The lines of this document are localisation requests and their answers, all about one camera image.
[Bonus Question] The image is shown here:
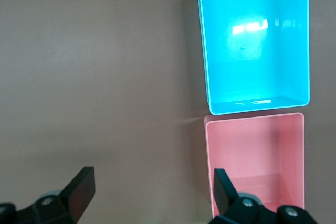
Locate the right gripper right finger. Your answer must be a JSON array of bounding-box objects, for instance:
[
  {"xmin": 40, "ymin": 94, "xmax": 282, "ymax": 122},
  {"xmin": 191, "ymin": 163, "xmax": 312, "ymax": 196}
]
[{"xmin": 209, "ymin": 168, "xmax": 319, "ymax": 224}]

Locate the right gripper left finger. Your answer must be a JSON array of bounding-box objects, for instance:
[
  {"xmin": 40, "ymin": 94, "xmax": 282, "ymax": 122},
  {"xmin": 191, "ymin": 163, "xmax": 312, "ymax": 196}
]
[{"xmin": 0, "ymin": 166, "xmax": 96, "ymax": 224}]

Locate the pink plastic bin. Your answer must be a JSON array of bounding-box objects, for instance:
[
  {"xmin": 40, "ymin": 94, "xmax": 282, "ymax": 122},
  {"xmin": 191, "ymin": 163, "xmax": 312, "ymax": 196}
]
[{"xmin": 204, "ymin": 112, "xmax": 306, "ymax": 218}]

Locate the blue plastic bin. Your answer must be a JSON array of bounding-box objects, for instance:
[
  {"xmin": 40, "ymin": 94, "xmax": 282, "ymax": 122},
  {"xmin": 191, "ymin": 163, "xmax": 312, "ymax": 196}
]
[{"xmin": 198, "ymin": 0, "xmax": 311, "ymax": 116}]

